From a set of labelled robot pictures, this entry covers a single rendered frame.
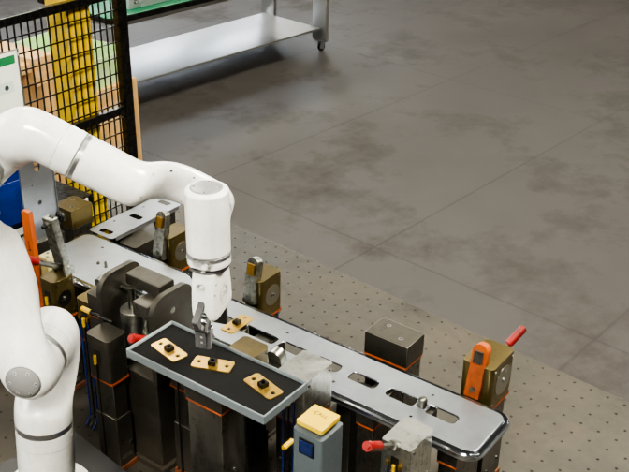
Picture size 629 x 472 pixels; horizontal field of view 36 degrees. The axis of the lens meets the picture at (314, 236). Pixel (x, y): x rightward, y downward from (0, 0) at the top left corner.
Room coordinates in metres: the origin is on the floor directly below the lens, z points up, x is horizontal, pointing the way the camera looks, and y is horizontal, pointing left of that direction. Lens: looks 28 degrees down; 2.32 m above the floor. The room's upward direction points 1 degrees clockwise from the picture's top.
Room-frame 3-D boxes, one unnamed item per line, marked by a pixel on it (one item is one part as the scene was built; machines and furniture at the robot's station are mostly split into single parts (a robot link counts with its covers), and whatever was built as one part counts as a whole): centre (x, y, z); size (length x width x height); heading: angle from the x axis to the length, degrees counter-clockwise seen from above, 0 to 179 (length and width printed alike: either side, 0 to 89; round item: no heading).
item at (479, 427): (2.02, 0.17, 1.00); 1.38 x 0.22 x 0.02; 54
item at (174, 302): (1.92, 0.39, 0.95); 0.18 x 0.13 x 0.49; 54
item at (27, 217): (2.24, 0.74, 0.95); 0.03 x 0.01 x 0.50; 54
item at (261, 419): (1.62, 0.20, 1.16); 0.37 x 0.14 x 0.02; 54
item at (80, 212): (2.57, 0.71, 0.88); 0.08 x 0.08 x 0.36; 54
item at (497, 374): (1.84, -0.41, 0.88); 0.14 x 0.09 x 0.36; 144
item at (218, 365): (1.63, 0.20, 1.17); 0.08 x 0.04 x 0.01; 75
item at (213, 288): (1.63, 0.20, 1.35); 0.10 x 0.07 x 0.11; 165
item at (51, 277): (2.16, 0.67, 0.87); 0.10 x 0.07 x 0.35; 144
